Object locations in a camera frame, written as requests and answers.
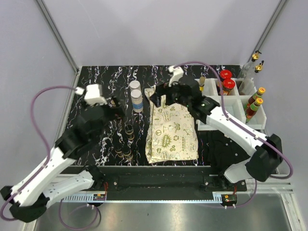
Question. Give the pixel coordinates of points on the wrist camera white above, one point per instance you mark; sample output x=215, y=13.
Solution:
x=176, y=73
x=92, y=94

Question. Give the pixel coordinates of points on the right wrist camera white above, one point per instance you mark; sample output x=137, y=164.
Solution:
x=176, y=73

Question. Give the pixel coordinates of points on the white compartment organizer bin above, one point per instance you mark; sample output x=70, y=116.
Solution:
x=234, y=104

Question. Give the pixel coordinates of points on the grey-lid spice jar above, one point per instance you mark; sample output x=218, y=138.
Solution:
x=135, y=85

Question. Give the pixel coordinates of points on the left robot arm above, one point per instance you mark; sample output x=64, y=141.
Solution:
x=30, y=198

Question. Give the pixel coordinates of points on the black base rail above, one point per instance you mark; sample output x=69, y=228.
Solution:
x=164, y=183

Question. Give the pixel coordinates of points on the yellow-cap sauce bottle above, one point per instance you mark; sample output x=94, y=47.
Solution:
x=252, y=109
x=258, y=94

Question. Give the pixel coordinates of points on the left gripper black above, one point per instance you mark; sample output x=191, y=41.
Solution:
x=118, y=112

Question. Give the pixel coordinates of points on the small brown-cap bottle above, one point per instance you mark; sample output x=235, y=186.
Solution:
x=201, y=83

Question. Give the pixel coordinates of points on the gold-top glass oil bottle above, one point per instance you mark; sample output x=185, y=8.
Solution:
x=244, y=73

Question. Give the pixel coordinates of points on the black folded shirt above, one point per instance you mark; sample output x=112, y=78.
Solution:
x=217, y=150

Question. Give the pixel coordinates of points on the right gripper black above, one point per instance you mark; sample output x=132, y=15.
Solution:
x=160, y=90

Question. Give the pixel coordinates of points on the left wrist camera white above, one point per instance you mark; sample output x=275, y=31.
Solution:
x=92, y=94

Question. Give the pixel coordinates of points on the blue-label spice jar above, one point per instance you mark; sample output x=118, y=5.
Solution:
x=136, y=98

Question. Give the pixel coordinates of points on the red-lid chili jar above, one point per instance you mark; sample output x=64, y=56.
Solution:
x=223, y=75
x=226, y=86

